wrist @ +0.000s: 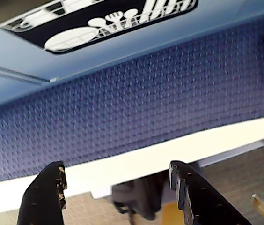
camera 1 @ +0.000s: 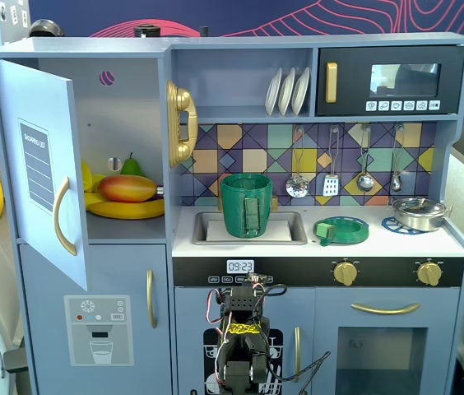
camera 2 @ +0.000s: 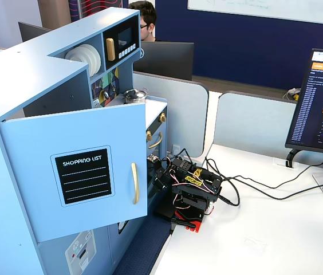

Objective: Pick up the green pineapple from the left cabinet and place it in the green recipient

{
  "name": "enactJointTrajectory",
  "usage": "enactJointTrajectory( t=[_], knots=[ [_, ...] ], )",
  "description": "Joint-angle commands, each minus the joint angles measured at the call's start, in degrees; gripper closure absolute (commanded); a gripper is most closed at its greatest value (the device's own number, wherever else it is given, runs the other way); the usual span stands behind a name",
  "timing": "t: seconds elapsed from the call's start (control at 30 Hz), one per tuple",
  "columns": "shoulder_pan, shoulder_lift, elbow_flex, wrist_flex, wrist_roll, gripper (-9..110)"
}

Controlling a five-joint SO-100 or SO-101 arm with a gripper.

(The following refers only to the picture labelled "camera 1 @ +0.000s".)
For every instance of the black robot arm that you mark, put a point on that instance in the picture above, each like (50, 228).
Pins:
(238, 366)

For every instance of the steel toy sink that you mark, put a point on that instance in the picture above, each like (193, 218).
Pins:
(199, 232)

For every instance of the green printed cup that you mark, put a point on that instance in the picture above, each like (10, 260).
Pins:
(236, 205)

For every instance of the gold stove knob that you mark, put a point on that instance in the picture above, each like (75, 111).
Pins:
(428, 274)
(345, 273)

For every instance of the steel toy skimmer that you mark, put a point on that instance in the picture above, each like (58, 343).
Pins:
(298, 186)

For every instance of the white slotted toy spatula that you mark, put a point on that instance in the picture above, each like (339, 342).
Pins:
(330, 185)

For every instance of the blue toy kitchen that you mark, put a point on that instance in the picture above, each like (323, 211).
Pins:
(100, 267)

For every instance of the yellow toy banana bunch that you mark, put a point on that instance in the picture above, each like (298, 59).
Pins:
(125, 210)

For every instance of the blue round trivet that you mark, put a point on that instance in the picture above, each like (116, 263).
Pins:
(390, 225)

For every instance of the red orange toy mango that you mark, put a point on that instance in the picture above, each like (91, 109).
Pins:
(127, 188)

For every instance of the steel toy ladle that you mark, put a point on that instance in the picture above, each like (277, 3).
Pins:
(365, 181)

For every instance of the green toy pear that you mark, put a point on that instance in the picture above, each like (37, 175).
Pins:
(130, 166)

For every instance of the steel toy spoon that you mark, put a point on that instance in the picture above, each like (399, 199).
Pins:
(396, 183)

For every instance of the steel toy pot with lid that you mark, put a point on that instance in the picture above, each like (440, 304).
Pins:
(417, 214)

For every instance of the gold toy telephone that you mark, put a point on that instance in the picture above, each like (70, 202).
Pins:
(182, 103)

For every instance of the white toy plate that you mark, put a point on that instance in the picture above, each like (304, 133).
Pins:
(273, 92)
(301, 90)
(286, 92)

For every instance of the black toy microwave door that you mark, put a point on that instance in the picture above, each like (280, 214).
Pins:
(351, 82)

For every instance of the blue shopping list door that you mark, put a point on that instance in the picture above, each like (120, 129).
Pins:
(63, 123)

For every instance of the black cylinder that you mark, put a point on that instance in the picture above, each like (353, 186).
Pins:
(147, 31)

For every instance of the black round device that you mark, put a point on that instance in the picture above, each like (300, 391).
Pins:
(47, 29)

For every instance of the small black post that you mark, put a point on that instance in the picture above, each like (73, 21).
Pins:
(204, 32)

